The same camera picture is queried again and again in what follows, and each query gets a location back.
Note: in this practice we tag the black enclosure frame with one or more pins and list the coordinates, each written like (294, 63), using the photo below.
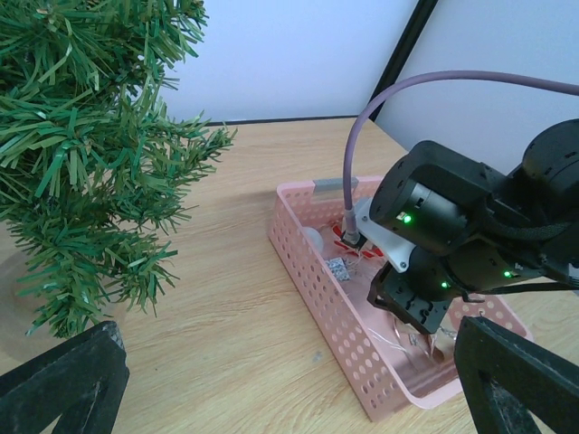
(412, 31)

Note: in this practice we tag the round wooden tree base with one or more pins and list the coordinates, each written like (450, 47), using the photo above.
(40, 310)

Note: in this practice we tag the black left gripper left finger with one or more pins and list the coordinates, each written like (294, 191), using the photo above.
(78, 384)

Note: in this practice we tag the clear wire fairy lights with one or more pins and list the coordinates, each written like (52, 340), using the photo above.
(435, 349)

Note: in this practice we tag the silver glitter gift ornament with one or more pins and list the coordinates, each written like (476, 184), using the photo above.
(338, 268)

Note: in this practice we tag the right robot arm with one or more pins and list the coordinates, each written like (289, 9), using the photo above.
(475, 231)

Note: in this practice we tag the pink perforated plastic basket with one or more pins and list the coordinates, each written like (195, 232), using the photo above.
(382, 378)

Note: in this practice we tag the white ball ornament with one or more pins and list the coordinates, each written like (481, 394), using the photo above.
(315, 237)

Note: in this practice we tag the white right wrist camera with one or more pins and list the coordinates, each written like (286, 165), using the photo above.
(357, 223)

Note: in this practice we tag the small green christmas tree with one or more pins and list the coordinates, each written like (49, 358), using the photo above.
(93, 168)

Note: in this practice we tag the red bow ornament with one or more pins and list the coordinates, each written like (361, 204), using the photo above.
(363, 249)

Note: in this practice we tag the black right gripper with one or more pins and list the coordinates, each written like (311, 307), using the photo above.
(390, 291)

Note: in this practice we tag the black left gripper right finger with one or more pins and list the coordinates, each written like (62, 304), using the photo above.
(508, 381)

